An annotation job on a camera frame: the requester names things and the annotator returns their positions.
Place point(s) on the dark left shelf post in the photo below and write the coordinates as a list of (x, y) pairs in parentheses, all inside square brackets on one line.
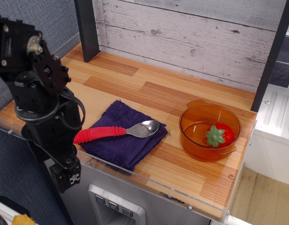
[(87, 28)]

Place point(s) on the orange transparent plastic pot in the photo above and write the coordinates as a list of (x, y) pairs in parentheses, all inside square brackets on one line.
[(194, 122)]

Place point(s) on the purple folded towel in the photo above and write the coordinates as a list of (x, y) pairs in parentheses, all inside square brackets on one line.
[(124, 151)]

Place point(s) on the red handled metal spoon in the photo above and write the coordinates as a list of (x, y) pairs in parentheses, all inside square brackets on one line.
[(140, 130)]

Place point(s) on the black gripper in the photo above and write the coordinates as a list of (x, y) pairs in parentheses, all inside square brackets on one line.
[(67, 169)]

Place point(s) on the silver toy dispenser panel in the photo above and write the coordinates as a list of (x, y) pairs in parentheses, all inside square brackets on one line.
[(111, 209)]

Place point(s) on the yellow black object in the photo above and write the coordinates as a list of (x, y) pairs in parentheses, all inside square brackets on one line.
[(23, 220)]

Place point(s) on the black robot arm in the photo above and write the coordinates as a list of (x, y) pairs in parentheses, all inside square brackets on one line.
[(53, 116)]

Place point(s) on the clear acrylic table guard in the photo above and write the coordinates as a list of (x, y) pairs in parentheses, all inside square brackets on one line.
[(164, 204)]

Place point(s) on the red toy strawberry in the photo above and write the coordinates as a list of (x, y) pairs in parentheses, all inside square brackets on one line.
[(218, 135)]

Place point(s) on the dark shelf post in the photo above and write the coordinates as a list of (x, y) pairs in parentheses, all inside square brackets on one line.
[(87, 28), (273, 55)]

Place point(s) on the white toy sink unit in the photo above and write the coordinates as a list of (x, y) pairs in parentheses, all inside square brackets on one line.
[(268, 149)]

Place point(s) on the dark right shelf post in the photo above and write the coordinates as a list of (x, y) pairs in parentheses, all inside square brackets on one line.
[(273, 55)]

